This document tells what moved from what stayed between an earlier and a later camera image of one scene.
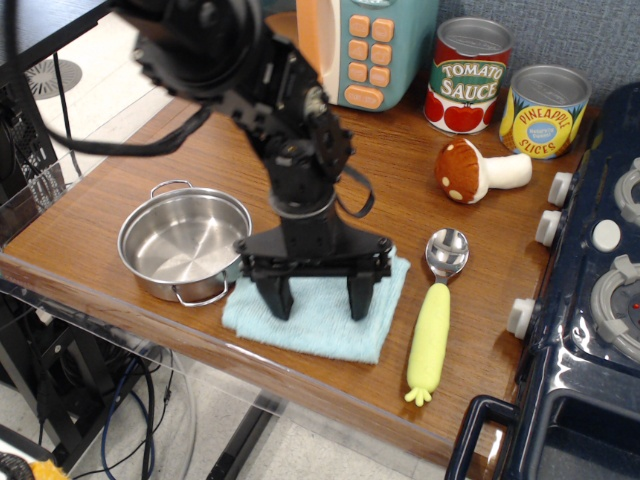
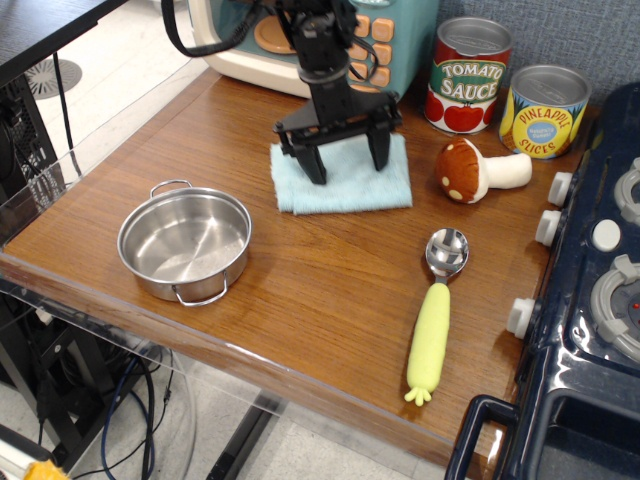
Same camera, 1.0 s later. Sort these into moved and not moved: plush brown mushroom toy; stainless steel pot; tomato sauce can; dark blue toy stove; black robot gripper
Moved: black robot gripper
Not moved: dark blue toy stove; plush brown mushroom toy; stainless steel pot; tomato sauce can
